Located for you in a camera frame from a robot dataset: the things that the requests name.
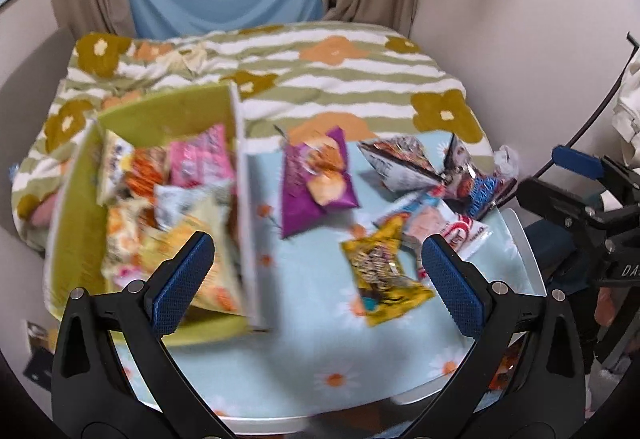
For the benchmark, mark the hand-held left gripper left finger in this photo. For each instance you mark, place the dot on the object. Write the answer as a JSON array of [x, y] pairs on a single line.
[[182, 284]]

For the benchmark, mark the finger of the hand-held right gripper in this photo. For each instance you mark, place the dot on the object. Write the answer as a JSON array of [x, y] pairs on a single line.
[[555, 199], [575, 160]]

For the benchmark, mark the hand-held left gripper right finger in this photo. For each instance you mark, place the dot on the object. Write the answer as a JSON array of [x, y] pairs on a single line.
[[455, 289]]

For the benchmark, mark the orange and yellow snack packet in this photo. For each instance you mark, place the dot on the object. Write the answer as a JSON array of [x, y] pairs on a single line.
[[207, 259]]

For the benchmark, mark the white and red snack packet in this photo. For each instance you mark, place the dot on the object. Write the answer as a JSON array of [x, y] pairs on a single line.
[[465, 234]]

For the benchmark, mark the yellow chocolate snack packet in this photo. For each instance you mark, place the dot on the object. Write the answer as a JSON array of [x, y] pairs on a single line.
[[382, 279]]

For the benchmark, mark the white printed snack bag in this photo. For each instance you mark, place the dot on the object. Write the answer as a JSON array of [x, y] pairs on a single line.
[[172, 204]]

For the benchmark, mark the small dark snack bag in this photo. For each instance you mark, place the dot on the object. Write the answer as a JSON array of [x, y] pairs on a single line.
[[472, 179]]

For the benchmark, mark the orange stick snack bag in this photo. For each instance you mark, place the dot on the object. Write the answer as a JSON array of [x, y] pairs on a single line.
[[145, 174]]

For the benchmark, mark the green cardboard box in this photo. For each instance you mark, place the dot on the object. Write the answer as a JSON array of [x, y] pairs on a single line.
[[75, 229]]

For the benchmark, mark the black and white snack bag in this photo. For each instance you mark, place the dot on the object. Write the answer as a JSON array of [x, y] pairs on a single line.
[[400, 164]]

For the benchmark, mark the yellow and white chip bag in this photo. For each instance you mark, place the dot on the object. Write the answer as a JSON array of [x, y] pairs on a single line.
[[115, 164]]

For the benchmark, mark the purple snack bag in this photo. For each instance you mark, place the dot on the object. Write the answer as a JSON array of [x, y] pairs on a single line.
[[312, 189]]

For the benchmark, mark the person's right hand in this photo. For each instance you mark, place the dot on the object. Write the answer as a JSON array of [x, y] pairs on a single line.
[[607, 308]]

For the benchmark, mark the dark blue cloth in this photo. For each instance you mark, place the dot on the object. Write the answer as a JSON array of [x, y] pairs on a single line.
[[555, 254]]

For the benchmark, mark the crumpled white plastic wrapper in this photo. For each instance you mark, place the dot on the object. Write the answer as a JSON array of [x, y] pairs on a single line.
[[506, 161]]

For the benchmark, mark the black curved hoop stand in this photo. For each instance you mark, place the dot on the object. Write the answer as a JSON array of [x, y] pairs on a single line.
[[602, 99]]

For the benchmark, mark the white garment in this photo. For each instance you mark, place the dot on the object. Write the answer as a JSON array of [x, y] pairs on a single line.
[[629, 104]]

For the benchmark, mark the pink pillow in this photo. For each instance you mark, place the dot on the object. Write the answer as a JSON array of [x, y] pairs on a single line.
[[42, 214]]

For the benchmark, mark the dark floor item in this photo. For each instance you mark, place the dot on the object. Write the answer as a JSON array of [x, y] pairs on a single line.
[[40, 354]]

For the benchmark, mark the clear plastic bottle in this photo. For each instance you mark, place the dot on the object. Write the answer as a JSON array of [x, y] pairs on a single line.
[[13, 170]]

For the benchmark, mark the striped floral blanket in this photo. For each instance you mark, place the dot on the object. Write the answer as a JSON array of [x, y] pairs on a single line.
[[350, 74]]

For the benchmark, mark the grey bed headboard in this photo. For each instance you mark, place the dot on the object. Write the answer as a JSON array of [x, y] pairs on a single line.
[[30, 69]]

